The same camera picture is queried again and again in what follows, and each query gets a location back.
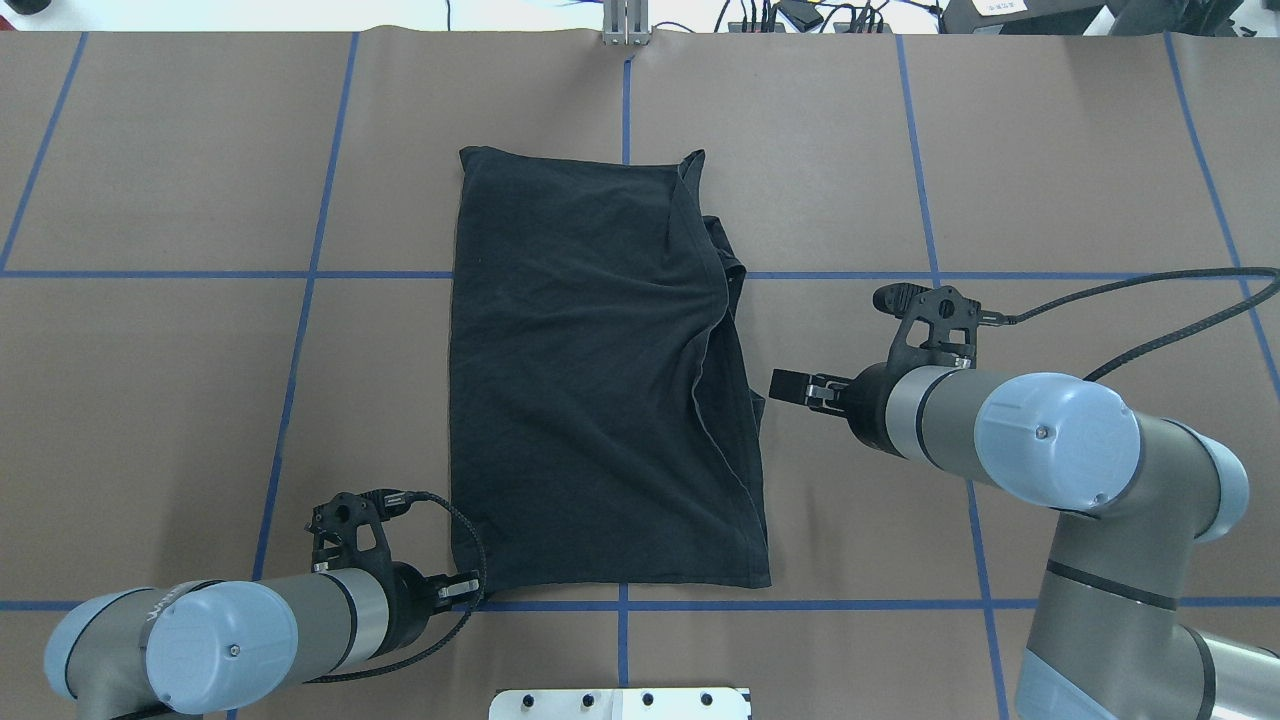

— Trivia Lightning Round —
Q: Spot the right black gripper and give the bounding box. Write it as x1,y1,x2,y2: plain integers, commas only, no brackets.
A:
768,363,896,455

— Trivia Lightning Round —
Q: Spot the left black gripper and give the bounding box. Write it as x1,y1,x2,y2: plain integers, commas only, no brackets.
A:
385,562,483,651

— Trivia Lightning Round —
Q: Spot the black graphic t-shirt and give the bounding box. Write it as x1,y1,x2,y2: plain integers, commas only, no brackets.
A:
448,146,772,594

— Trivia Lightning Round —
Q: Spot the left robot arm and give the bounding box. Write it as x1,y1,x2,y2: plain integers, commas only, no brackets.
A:
44,562,485,719

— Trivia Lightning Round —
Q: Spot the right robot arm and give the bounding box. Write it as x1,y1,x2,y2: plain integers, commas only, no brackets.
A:
769,364,1279,719

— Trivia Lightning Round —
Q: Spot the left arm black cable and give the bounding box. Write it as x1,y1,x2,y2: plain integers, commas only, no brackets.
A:
300,488,489,685

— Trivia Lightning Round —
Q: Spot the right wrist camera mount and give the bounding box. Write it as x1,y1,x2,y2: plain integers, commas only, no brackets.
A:
873,282,1012,378

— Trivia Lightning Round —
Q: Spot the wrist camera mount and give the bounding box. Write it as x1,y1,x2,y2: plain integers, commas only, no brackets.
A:
303,489,410,575
873,282,1012,378

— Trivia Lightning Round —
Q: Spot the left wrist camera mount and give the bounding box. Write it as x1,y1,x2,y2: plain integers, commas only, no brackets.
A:
303,489,410,575

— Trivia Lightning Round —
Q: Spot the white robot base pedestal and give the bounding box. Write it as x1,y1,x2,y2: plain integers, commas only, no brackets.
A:
488,685,754,719

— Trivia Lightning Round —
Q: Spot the aluminium frame post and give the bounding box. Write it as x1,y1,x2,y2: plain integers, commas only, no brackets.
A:
600,0,652,47

